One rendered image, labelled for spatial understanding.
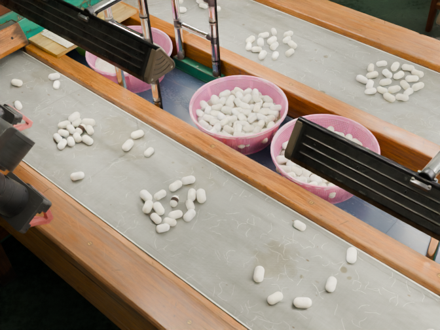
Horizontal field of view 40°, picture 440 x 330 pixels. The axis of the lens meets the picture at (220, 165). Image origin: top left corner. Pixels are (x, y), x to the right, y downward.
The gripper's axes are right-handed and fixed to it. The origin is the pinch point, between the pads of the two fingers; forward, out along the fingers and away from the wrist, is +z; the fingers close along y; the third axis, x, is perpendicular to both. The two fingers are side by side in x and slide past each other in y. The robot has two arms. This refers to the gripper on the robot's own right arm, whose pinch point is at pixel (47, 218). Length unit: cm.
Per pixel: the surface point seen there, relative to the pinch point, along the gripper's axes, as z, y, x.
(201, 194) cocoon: 37.3, 0.2, -21.7
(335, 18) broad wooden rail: 74, 22, -95
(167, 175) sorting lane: 39.4, 12.6, -21.0
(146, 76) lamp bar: 9.7, 10.9, -33.4
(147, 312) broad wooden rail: 23.7, -14.3, 4.5
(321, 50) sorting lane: 70, 16, -81
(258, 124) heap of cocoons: 52, 8, -47
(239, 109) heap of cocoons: 54, 17, -49
